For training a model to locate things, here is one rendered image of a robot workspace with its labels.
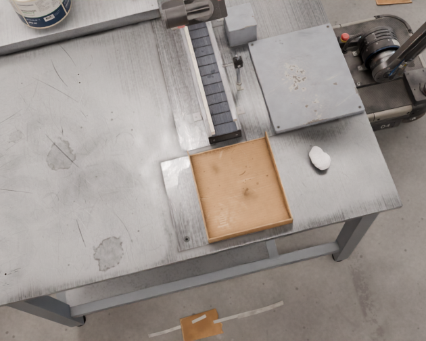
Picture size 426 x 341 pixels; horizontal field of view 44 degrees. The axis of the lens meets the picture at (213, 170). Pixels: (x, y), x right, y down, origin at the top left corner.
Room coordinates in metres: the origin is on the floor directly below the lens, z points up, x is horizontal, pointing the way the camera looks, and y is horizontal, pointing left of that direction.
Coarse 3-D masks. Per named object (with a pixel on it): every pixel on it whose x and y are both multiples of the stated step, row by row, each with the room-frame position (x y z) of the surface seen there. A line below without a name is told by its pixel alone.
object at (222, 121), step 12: (204, 24) 1.18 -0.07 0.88; (192, 36) 1.14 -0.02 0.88; (204, 36) 1.13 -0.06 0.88; (204, 48) 1.08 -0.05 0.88; (204, 60) 1.03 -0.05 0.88; (204, 72) 0.99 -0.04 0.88; (216, 72) 0.98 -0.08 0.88; (204, 84) 0.94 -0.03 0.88; (216, 84) 0.93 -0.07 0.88; (216, 96) 0.89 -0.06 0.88; (216, 108) 0.84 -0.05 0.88; (228, 108) 0.83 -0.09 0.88; (216, 120) 0.80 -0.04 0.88; (228, 120) 0.79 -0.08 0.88; (216, 132) 0.76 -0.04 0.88; (228, 132) 0.75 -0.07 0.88
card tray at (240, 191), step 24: (240, 144) 0.72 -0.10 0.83; (264, 144) 0.71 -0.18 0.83; (192, 168) 0.66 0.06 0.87; (216, 168) 0.65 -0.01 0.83; (240, 168) 0.64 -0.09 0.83; (264, 168) 0.62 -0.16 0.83; (216, 192) 0.58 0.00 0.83; (240, 192) 0.56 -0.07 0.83; (264, 192) 0.54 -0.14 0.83; (216, 216) 0.50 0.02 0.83; (240, 216) 0.49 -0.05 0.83; (264, 216) 0.47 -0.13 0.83; (288, 216) 0.46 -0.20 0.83; (216, 240) 0.42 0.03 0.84
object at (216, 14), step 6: (186, 0) 0.97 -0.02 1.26; (192, 0) 0.96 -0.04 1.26; (210, 0) 0.96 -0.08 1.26; (216, 0) 0.95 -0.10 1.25; (216, 6) 0.94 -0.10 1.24; (216, 12) 0.93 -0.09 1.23; (210, 18) 0.92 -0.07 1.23; (216, 18) 0.92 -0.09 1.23; (186, 24) 0.92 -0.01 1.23; (192, 24) 0.92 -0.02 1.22
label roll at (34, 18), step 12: (12, 0) 1.33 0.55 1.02; (24, 0) 1.31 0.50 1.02; (36, 0) 1.31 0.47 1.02; (48, 0) 1.32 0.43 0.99; (60, 0) 1.35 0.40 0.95; (24, 12) 1.31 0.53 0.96; (36, 12) 1.31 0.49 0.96; (48, 12) 1.31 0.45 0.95; (60, 12) 1.33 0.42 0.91; (36, 24) 1.31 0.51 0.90; (48, 24) 1.31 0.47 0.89
